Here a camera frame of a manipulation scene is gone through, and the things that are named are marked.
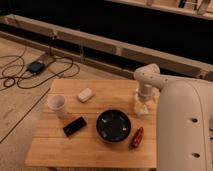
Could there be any blue power adapter box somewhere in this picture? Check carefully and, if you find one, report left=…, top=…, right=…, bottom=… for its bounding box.
left=27, top=61, right=45, bottom=74

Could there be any long wooden shelf frame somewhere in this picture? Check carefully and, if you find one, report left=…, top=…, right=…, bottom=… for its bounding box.
left=0, top=15, right=213, bottom=81

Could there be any white plastic bottle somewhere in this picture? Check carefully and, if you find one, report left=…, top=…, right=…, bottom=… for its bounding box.
left=134, top=90, right=149, bottom=117

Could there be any black floor cable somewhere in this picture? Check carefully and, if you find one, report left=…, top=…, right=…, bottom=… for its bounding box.
left=0, top=39, right=81, bottom=144

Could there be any dark ceramic bowl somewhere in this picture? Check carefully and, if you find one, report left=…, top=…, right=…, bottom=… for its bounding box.
left=96, top=109, right=131, bottom=143

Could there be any black rectangular box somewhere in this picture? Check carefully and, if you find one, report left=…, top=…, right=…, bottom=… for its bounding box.
left=63, top=117, right=87, bottom=137

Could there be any white soap bar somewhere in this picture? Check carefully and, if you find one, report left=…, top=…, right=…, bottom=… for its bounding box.
left=77, top=88, right=94, bottom=103

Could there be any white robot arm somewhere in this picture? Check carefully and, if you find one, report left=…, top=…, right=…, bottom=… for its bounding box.
left=134, top=64, right=213, bottom=171

